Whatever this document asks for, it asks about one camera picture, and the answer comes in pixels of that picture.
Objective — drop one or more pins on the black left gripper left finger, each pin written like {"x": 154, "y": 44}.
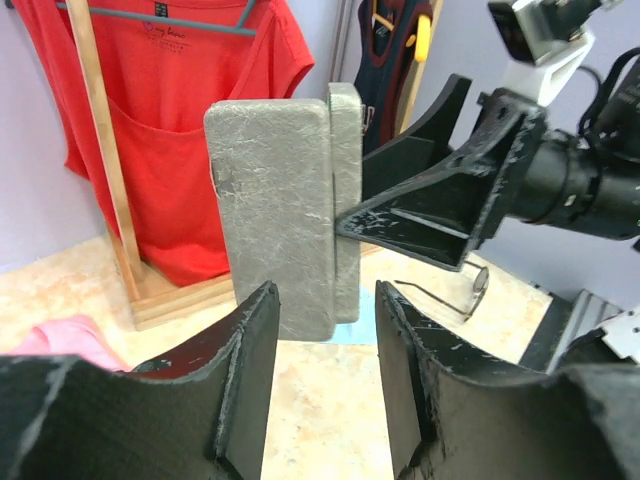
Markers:
{"x": 197, "y": 411}

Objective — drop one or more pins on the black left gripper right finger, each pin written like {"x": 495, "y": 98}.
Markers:
{"x": 454, "y": 411}

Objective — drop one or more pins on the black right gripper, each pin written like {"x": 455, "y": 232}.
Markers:
{"x": 438, "y": 216}

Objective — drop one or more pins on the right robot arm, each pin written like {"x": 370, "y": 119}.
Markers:
{"x": 588, "y": 181}

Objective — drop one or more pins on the light blue cleaning cloth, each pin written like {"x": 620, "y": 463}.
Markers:
{"x": 363, "y": 331}

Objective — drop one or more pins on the wooden clothes rack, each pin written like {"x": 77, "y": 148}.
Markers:
{"x": 84, "y": 37}

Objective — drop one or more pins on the pink folded t-shirt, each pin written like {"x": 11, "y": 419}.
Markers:
{"x": 76, "y": 335}

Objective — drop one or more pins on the navy tank top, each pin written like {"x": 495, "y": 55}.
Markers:
{"x": 387, "y": 31}

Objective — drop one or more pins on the yellow hanger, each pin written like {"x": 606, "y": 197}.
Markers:
{"x": 421, "y": 40}

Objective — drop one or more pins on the grey-blue hanger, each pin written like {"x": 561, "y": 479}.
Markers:
{"x": 238, "y": 29}

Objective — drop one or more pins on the red t-shirt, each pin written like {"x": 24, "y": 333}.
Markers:
{"x": 160, "y": 80}

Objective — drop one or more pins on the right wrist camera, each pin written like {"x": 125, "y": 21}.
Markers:
{"x": 547, "y": 42}

